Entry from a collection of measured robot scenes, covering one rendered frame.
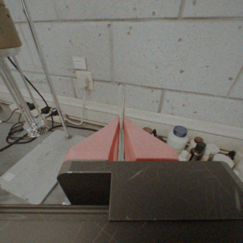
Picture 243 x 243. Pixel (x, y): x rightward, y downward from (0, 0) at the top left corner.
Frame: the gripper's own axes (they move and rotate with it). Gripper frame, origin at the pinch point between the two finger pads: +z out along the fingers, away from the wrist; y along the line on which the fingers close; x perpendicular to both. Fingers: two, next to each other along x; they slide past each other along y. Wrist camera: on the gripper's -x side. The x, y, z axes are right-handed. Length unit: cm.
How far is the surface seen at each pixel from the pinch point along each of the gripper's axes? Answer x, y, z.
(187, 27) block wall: -8.9, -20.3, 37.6
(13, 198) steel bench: 34.4, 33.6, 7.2
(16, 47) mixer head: -4.7, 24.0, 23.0
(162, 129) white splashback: 28.7, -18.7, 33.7
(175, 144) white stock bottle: 26.2, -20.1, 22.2
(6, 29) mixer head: -8.1, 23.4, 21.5
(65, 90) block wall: 19, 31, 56
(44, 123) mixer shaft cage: 16.9, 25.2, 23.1
